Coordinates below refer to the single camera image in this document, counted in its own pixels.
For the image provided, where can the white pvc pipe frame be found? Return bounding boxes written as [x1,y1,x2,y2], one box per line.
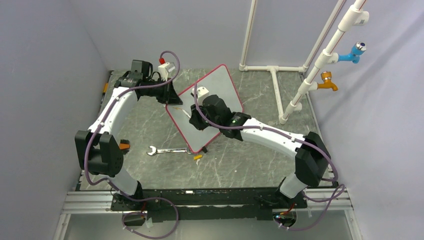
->
[238,0,370,125]

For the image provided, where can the white marker pen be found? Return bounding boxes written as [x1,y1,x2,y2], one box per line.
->
[181,109,191,119]

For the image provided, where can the whiteboard with red rim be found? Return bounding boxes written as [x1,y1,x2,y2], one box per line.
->
[165,64,244,153]

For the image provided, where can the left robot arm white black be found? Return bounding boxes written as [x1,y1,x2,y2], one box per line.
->
[74,58,183,210]

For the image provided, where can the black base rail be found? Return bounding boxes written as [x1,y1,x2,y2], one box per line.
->
[110,187,308,223]

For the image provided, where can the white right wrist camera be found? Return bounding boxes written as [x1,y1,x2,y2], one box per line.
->
[190,85,210,105]

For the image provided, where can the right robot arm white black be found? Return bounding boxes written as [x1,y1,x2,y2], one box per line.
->
[189,94,331,208]

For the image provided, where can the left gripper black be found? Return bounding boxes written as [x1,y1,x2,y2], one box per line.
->
[142,77,182,105]

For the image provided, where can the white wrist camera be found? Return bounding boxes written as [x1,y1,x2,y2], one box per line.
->
[157,57,176,81]
[190,85,210,105]

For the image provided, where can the orange tap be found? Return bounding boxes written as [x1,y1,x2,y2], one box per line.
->
[317,71,338,92]

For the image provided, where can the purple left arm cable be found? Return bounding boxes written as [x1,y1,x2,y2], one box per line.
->
[82,50,181,240]

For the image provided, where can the yellow marker cap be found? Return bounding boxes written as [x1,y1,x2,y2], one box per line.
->
[193,154,203,161]

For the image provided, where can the black orange eraser block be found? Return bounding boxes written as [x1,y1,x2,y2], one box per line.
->
[119,139,131,153]

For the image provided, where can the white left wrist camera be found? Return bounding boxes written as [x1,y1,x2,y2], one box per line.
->
[157,57,176,81]

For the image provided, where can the silver combination wrench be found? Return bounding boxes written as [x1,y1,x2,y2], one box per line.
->
[146,145,193,156]

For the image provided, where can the blue tap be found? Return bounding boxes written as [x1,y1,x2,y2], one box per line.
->
[337,42,367,64]

